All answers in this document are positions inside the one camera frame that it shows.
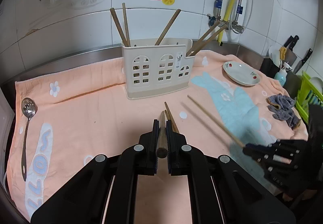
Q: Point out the metal angle valve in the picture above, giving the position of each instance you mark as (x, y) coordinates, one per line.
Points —
(215, 21)
(237, 27)

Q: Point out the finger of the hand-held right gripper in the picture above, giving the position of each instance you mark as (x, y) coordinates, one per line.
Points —
(257, 148)
(276, 164)

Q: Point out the peach printed towel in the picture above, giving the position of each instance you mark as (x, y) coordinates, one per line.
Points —
(88, 113)

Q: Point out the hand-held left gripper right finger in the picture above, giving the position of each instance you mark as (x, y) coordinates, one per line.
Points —
(169, 143)

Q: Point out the white board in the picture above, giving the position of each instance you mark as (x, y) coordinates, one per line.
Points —
(6, 113)

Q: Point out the yellow kitchen tool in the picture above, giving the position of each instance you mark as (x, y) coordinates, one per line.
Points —
(283, 53)

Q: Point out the grey-brown wooden chopstick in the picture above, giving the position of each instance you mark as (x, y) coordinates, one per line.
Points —
(161, 133)

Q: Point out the light blue spray bottle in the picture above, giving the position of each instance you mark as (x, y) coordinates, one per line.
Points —
(281, 76)

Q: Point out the green dish rack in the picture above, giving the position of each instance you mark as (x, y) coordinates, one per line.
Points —
(305, 97)

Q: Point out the dark knife block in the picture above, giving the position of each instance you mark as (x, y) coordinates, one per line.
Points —
(267, 67)

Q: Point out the white plate with red print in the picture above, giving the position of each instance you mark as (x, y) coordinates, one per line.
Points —
(239, 74)

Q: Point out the white bowl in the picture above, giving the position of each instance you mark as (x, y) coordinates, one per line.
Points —
(316, 82)

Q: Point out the metal slotted spoon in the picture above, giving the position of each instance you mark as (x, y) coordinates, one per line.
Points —
(28, 108)

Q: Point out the grey rag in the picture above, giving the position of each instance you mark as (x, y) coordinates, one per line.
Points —
(282, 105)

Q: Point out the cream plastic utensil holder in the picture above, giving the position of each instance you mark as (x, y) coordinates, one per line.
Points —
(149, 80)

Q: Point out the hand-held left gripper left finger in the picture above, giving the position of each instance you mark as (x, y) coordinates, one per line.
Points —
(156, 138)

